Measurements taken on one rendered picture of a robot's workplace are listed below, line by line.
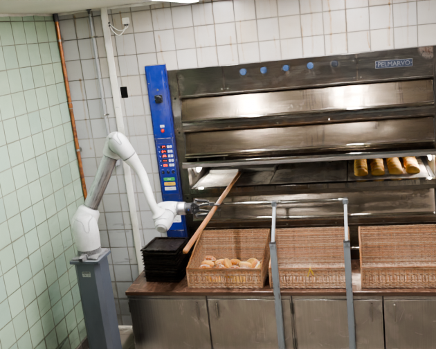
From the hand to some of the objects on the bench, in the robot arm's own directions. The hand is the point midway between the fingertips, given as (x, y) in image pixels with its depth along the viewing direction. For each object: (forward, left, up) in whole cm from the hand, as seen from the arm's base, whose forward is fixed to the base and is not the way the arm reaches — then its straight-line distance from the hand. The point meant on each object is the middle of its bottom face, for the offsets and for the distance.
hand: (214, 207), depth 396 cm
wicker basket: (+120, +29, -62) cm, 138 cm away
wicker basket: (0, +28, -62) cm, 68 cm away
